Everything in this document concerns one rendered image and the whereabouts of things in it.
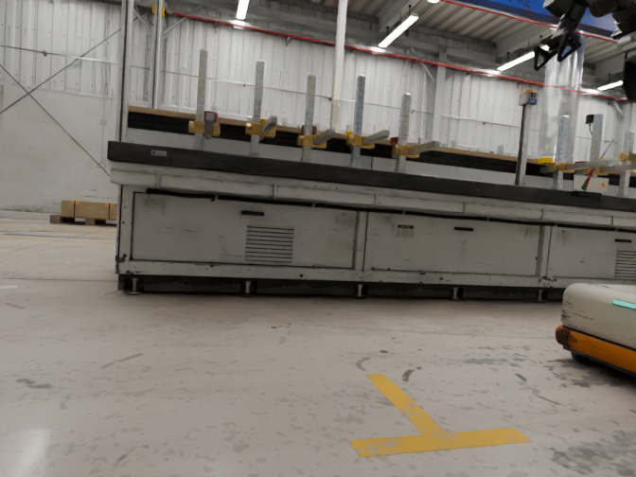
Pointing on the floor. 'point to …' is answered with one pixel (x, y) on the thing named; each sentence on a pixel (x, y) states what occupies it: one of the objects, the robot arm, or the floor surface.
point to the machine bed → (352, 233)
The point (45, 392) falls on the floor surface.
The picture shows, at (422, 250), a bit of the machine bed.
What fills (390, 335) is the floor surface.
